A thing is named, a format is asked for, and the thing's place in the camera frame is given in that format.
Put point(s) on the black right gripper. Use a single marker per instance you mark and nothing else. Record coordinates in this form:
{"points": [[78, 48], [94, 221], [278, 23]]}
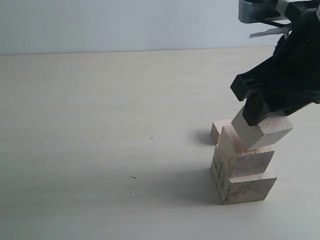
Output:
{"points": [[288, 80]]}

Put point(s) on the medium wooden cube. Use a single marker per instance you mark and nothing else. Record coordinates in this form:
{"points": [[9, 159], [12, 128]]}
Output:
{"points": [[268, 132]]}

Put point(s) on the smallest wooden cube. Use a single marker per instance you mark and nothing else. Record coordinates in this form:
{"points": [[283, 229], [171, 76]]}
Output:
{"points": [[216, 129]]}

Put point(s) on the medium-large wooden cube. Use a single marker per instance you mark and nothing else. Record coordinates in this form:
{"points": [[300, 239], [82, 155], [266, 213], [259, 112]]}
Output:
{"points": [[238, 160]]}

